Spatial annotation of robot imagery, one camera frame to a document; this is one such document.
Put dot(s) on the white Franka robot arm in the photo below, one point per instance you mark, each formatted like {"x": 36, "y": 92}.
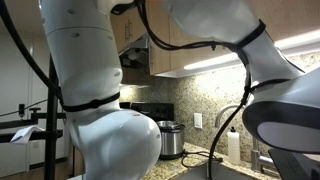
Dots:
{"x": 86, "y": 50}

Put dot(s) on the stainless steel cooker pot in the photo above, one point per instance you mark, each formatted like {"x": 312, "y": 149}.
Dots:
{"x": 171, "y": 140}

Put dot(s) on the black stove back panel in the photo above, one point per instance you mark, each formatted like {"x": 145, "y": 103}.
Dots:
{"x": 160, "y": 110}

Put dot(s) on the wooden upper cabinet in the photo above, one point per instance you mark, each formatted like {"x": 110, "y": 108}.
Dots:
{"x": 173, "y": 60}

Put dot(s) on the under-cabinet light strip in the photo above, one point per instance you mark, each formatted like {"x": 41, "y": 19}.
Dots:
{"x": 213, "y": 61}

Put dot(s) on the stainless steel sink basin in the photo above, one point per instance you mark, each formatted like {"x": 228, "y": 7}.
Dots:
{"x": 193, "y": 172}

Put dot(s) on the white soap dispenser bottle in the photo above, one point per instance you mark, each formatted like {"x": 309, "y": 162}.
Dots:
{"x": 234, "y": 148}

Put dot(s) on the silver gooseneck faucet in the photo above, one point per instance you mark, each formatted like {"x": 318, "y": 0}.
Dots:
{"x": 256, "y": 156}

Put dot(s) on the black metal stand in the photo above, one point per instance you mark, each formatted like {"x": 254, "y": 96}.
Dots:
{"x": 50, "y": 133}

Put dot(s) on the white paper tag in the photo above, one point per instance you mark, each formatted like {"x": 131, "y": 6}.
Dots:
{"x": 25, "y": 135}

